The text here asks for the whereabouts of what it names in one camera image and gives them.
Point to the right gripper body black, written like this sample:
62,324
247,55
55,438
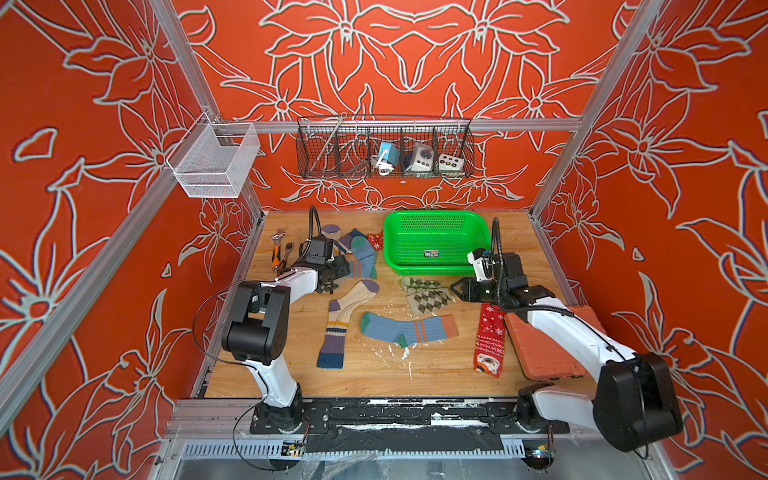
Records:
485,292

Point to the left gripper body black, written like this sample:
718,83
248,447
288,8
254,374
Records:
336,268

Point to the blue striped sock orange cuff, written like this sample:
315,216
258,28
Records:
364,264

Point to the brown argyle sock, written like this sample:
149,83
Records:
331,231
425,296

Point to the cream striped sock purple toe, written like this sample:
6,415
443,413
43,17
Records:
331,354

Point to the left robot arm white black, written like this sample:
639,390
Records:
257,329

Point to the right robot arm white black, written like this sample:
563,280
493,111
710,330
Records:
635,402

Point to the cream striped sock far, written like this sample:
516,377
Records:
346,240

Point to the red black ratchet wrench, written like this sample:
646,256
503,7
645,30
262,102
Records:
283,262

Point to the red snowflake sock far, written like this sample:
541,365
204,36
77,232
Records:
376,240

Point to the red christmas sock near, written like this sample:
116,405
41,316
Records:
489,349

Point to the orange plastic tool case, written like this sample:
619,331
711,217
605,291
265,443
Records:
540,357

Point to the green plastic basket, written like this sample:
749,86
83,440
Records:
433,243

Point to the teal box in basket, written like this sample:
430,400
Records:
388,156

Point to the white box with dots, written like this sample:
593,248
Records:
450,165

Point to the white device with dial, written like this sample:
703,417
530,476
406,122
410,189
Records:
420,160

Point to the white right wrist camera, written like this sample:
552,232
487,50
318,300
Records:
479,259

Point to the orange handled adjustable wrench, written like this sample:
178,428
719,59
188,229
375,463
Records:
276,249

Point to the black wire wall basket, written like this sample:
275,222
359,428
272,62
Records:
361,146

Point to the clear acrylic wall box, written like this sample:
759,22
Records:
205,167

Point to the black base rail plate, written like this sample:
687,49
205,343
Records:
414,425

